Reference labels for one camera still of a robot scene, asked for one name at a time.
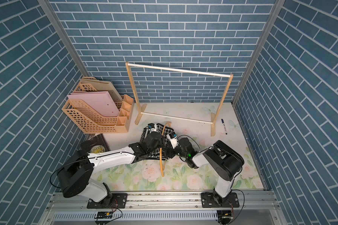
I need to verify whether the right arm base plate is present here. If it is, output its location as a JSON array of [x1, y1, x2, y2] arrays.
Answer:
[[201, 191, 239, 208]]

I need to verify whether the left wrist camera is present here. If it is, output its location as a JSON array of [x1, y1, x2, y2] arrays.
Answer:
[[148, 123, 158, 133]]

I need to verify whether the peach plastic file organizer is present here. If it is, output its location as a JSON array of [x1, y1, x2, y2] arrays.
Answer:
[[61, 76, 135, 135]]

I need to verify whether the black white houndstooth scarf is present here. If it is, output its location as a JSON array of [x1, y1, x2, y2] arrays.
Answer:
[[140, 123, 175, 160]]

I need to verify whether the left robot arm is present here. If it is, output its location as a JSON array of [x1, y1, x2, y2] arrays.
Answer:
[[56, 131, 164, 202]]

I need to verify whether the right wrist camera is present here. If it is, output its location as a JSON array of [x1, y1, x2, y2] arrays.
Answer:
[[167, 132, 178, 149]]

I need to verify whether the pink file folder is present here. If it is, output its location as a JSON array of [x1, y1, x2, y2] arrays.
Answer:
[[67, 91, 119, 117]]

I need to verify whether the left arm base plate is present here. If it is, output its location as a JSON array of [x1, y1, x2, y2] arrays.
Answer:
[[87, 193, 128, 209]]

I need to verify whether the aluminium mounting rail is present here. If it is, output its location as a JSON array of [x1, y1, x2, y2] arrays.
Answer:
[[39, 190, 286, 225]]

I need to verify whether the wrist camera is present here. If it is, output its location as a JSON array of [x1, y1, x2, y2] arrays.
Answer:
[[148, 123, 158, 133], [167, 132, 178, 149]]

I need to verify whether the beige file folder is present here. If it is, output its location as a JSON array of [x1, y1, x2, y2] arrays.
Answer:
[[75, 77, 123, 102]]

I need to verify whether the wooden clothes hanger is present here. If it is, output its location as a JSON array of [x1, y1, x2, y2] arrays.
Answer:
[[159, 122, 171, 177]]

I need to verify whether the floral table mat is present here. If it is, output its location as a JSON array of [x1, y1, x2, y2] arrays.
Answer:
[[93, 103, 263, 191]]

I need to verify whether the small green circuit board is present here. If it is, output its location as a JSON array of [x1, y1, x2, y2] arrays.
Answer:
[[94, 211, 113, 220]]

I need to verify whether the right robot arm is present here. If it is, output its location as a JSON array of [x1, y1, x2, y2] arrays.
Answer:
[[174, 138, 245, 199]]

